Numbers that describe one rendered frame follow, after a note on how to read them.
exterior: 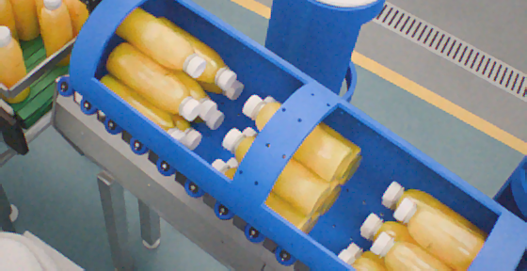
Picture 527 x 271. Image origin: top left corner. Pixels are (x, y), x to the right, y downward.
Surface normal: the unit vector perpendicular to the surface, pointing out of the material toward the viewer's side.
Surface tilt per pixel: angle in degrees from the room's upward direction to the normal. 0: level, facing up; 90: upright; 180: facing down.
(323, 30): 90
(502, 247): 0
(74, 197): 0
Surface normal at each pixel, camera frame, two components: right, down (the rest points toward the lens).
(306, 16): -0.51, 0.67
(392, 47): 0.11, -0.58
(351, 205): -0.18, -0.25
